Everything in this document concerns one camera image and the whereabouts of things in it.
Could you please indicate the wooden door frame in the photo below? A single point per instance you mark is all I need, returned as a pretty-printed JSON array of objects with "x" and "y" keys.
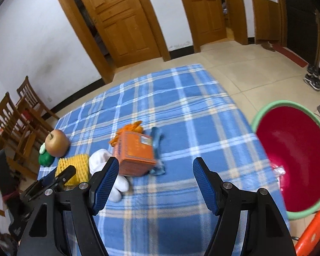
[
  {"x": 77, "y": 29},
  {"x": 238, "y": 13}
]

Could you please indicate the wooden wall panel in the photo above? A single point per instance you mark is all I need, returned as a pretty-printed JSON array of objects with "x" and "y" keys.
[{"x": 265, "y": 18}]

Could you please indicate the wooden chair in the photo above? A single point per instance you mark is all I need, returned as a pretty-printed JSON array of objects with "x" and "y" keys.
[
  {"x": 29, "y": 90},
  {"x": 8, "y": 122}
]

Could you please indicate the black sneaker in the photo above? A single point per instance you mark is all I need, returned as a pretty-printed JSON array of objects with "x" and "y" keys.
[
  {"x": 313, "y": 82},
  {"x": 312, "y": 69}
]

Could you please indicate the brown entrance door frame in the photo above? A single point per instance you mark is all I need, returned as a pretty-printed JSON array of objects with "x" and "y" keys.
[{"x": 281, "y": 13}]

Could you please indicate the small yellow foam net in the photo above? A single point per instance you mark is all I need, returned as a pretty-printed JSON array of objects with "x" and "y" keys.
[{"x": 72, "y": 166}]

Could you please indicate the blue plastic item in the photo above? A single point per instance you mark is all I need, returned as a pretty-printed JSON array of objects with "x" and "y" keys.
[{"x": 156, "y": 149}]

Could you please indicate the red doormat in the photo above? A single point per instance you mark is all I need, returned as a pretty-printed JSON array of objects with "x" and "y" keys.
[{"x": 290, "y": 54}]

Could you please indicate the white foam net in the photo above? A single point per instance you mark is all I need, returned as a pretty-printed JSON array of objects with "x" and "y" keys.
[{"x": 100, "y": 160}]

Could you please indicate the brown pear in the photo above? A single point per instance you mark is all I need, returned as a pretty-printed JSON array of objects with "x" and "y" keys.
[{"x": 57, "y": 142}]

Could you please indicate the green white toy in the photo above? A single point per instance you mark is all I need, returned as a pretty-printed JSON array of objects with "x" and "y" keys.
[{"x": 45, "y": 159}]

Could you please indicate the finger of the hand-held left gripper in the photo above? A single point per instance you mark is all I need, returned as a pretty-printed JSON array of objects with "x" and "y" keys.
[
  {"x": 66, "y": 174},
  {"x": 48, "y": 177}
]

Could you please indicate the orange cardboard box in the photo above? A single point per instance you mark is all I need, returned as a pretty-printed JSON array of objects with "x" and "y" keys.
[{"x": 136, "y": 152}]

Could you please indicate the wooden panel door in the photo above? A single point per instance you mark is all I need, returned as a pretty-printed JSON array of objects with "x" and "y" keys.
[
  {"x": 117, "y": 18},
  {"x": 205, "y": 10}
]

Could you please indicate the brown slippers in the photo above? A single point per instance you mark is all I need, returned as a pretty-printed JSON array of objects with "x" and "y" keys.
[{"x": 268, "y": 45}]

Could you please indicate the black entrance door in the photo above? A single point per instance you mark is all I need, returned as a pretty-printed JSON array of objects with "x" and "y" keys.
[{"x": 298, "y": 18}]

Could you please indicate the red basin with green rim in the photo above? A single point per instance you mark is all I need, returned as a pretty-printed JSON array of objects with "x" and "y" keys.
[{"x": 296, "y": 160}]

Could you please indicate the black bag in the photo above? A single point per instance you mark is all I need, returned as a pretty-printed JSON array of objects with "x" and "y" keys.
[{"x": 4, "y": 170}]

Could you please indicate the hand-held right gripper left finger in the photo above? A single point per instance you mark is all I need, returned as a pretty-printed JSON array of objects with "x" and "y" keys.
[{"x": 106, "y": 184}]

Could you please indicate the clear plastic wrapper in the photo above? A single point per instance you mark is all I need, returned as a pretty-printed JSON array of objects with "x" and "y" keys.
[{"x": 278, "y": 171}]

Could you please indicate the orange plastic stool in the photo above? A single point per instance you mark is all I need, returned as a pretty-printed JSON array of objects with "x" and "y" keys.
[{"x": 312, "y": 234}]

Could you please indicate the blue plaid tablecloth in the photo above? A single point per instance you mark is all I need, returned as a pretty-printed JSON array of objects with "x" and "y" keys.
[{"x": 176, "y": 112}]

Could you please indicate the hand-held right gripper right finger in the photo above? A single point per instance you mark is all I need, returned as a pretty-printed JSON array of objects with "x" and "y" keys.
[{"x": 206, "y": 186}]

